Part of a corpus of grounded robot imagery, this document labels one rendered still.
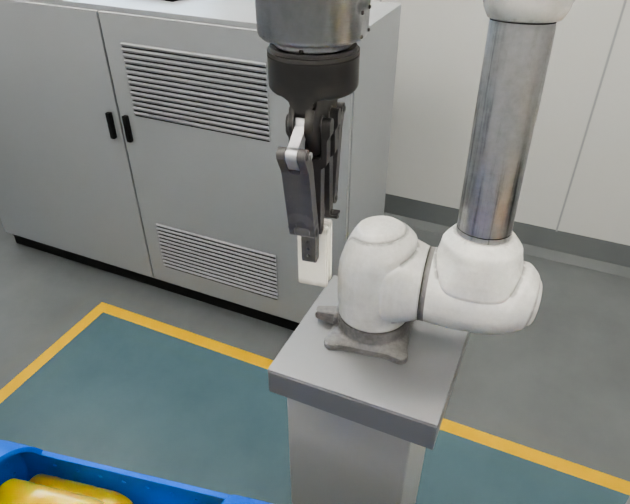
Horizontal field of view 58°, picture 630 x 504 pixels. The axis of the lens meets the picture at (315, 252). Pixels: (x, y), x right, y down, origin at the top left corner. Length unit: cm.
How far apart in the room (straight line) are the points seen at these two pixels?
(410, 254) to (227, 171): 143
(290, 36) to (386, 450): 104
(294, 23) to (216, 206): 214
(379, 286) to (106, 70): 179
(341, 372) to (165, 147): 162
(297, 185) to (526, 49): 57
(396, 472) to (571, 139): 231
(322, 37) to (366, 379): 85
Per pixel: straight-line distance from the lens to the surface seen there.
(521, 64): 97
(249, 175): 236
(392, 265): 108
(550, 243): 357
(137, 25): 242
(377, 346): 121
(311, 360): 121
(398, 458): 133
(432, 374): 120
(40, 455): 108
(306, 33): 43
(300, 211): 49
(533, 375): 280
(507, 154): 100
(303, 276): 57
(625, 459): 264
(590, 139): 329
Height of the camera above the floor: 195
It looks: 36 degrees down
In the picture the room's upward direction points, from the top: straight up
